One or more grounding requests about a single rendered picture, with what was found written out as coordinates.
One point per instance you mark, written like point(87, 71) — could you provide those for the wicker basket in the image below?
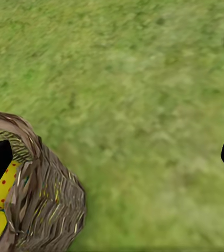
point(49, 212)

